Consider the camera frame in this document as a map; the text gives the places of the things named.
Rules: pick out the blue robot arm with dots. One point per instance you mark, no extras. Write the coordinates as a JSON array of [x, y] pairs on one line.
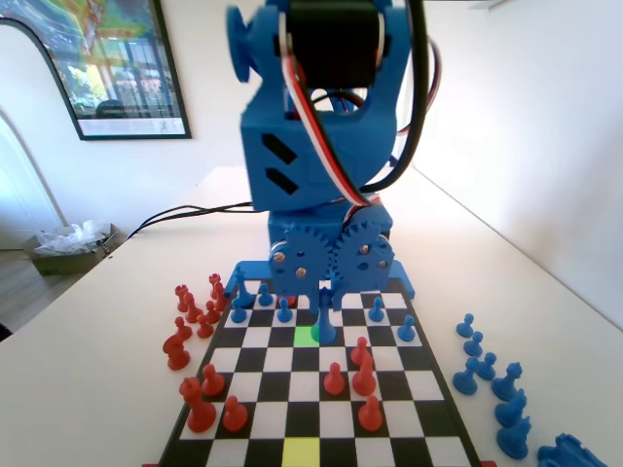
[[282, 194]]

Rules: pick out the blue chess king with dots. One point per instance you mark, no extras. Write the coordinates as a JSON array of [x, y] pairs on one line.
[[242, 294]]

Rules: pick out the blue table clamp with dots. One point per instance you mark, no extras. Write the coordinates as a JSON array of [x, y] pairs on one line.
[[395, 160]]

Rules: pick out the blue chess rook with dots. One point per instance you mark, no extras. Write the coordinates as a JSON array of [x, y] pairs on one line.
[[569, 455]]

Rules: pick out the blue base plate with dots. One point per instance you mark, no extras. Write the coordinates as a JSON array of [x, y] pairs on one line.
[[258, 268]]

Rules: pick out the cardboard box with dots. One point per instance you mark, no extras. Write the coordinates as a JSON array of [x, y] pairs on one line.
[[63, 262]]

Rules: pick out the red chess rook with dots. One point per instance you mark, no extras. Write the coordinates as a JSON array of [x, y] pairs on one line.
[[214, 283], [182, 299]]

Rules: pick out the blue chess queen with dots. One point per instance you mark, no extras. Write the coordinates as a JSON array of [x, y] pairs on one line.
[[324, 331]]

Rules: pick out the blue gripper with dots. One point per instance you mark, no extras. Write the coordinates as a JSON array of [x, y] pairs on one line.
[[298, 260]]

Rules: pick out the red chess pawn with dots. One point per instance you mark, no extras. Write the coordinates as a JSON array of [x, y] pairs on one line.
[[212, 313], [360, 352], [235, 418], [212, 384], [204, 330], [182, 331], [334, 383], [370, 418]]

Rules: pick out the black and white chessboard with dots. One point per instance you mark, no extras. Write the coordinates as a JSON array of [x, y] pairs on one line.
[[272, 384]]

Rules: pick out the framed poster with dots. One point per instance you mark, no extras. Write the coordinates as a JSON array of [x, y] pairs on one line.
[[121, 73]]

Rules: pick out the clear plastic bag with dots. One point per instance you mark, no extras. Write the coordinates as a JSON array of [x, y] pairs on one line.
[[68, 238]]

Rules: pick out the blue chess knight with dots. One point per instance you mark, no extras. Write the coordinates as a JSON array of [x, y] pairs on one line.
[[515, 440], [510, 412]]

